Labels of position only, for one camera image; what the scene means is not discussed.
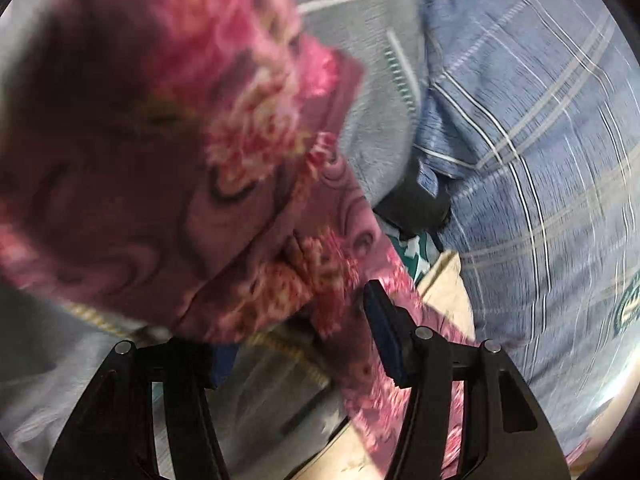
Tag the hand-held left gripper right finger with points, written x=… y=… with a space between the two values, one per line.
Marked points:
x=384 y=330

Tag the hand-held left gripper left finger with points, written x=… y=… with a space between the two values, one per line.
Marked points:
x=187 y=385

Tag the pink floral fleece garment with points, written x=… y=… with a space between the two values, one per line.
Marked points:
x=125 y=185

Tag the cream leaf-print bed sheet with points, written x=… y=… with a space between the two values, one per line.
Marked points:
x=445 y=285

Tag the green and white patterned cloth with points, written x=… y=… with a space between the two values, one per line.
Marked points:
x=415 y=255

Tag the black object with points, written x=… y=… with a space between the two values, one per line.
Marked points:
x=410 y=200

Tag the grey striped fleece blanket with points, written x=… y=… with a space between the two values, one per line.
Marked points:
x=370 y=85

